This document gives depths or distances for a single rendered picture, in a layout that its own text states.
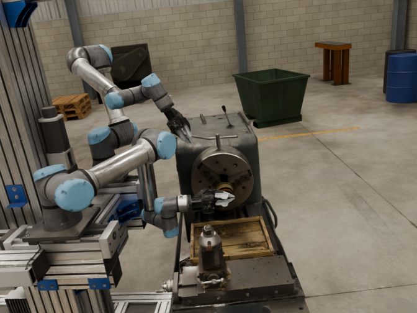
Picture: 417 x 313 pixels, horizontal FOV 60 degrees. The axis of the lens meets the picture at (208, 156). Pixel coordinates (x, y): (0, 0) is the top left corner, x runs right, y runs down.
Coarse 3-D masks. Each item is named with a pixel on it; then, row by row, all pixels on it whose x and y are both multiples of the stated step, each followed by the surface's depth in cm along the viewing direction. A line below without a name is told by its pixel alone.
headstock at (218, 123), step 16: (192, 128) 217; (208, 128) 213; (224, 128) 210; (240, 128) 206; (192, 144) 192; (208, 144) 192; (224, 144) 192; (240, 144) 191; (256, 144) 192; (176, 160) 194; (192, 160) 193; (256, 160) 195; (224, 176) 197; (256, 176) 198; (192, 192) 200; (256, 192) 201
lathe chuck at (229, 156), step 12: (204, 156) 179; (216, 156) 176; (228, 156) 177; (240, 156) 179; (192, 168) 186; (216, 168) 178; (228, 168) 179; (240, 168) 179; (192, 180) 180; (204, 180) 180; (252, 180) 181; (240, 192) 183; (228, 204) 186
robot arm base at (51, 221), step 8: (48, 208) 135; (56, 208) 135; (48, 216) 135; (56, 216) 135; (64, 216) 137; (72, 216) 138; (80, 216) 142; (48, 224) 136; (56, 224) 135; (64, 224) 136; (72, 224) 138
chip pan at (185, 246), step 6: (264, 216) 251; (264, 222) 244; (270, 228) 236; (270, 234) 230; (186, 240) 233; (186, 246) 227; (276, 246) 217; (180, 252) 222; (186, 252) 221; (180, 258) 216
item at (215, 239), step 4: (200, 236) 126; (204, 236) 124; (212, 236) 124; (216, 236) 125; (200, 240) 125; (204, 240) 123; (208, 240) 123; (212, 240) 123; (216, 240) 124; (220, 240) 126; (200, 244) 124; (204, 244) 123; (212, 244) 123; (216, 244) 123
